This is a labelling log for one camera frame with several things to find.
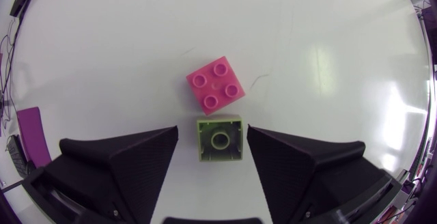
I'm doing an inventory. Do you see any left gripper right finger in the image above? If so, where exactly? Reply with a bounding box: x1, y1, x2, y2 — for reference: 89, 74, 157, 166
246, 124, 386, 224

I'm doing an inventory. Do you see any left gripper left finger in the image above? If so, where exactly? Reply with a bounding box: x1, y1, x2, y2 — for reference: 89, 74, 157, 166
44, 125, 180, 224

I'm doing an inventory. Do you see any light green toy brick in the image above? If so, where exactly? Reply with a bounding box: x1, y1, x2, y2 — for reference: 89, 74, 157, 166
196, 115, 244, 163

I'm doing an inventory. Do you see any dark mat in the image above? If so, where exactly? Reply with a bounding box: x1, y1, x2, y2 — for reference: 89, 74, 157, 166
16, 107, 53, 169

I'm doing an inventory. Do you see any pink toy brick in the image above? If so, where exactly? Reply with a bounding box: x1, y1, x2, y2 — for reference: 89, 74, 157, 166
186, 55, 246, 116

